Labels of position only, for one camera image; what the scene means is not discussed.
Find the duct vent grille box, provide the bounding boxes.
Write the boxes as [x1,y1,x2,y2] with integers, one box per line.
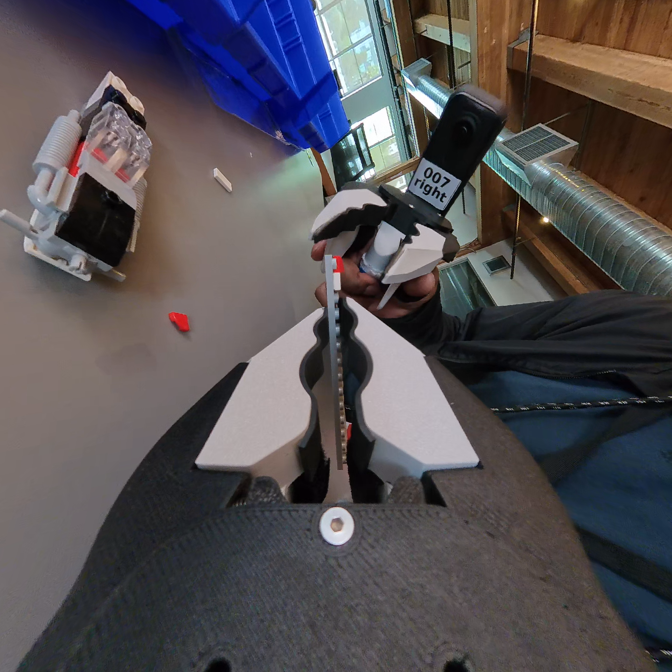
[496,123,579,174]

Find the person's blue jacket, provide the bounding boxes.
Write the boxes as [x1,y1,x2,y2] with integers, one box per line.
[467,367,672,672]

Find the person's right hand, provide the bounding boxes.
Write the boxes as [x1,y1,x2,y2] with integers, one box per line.
[310,239,442,321]

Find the silver ventilation duct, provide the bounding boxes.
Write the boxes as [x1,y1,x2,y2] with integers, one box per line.
[401,60,672,297]

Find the long grey studded plate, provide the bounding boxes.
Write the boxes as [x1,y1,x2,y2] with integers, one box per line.
[324,254,351,469]

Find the black white drawstring cord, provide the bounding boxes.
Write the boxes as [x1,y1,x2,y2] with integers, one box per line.
[491,396,672,414]

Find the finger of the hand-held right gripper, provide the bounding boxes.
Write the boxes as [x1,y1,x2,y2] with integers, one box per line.
[376,230,448,312]
[311,188,388,259]

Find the person's right forearm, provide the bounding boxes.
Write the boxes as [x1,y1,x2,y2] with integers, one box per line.
[386,286,672,400]

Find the large window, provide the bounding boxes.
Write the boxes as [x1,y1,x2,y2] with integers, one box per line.
[315,0,415,182]

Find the wooden ceiling beam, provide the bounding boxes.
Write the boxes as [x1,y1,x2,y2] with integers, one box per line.
[506,34,672,129]

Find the grey desk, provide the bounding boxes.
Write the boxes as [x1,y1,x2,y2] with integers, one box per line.
[0,0,337,672]

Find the black white brick vehicle model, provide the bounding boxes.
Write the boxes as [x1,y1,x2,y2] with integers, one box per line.
[0,71,154,283]

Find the blue plastic bin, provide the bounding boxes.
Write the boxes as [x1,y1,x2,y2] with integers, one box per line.
[126,0,274,100]
[273,89,351,154]
[247,0,339,113]

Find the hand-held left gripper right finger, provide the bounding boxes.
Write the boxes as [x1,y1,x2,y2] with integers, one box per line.
[340,299,481,502]

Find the black bag strap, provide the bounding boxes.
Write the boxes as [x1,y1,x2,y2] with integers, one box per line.
[572,530,672,596]

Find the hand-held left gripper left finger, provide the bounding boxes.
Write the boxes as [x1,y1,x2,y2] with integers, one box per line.
[195,307,333,502]

